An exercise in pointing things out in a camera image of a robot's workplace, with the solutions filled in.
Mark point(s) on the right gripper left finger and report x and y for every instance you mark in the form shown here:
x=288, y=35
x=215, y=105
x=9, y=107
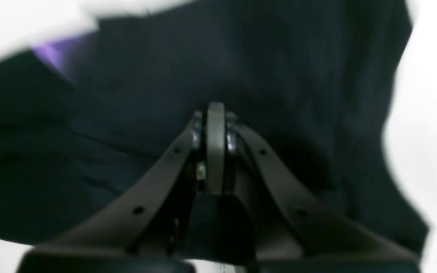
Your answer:
x=152, y=217

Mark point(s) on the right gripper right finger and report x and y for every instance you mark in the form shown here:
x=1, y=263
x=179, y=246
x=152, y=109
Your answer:
x=293, y=228

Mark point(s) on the black T-shirt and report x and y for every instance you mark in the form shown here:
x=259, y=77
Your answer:
x=84, y=119

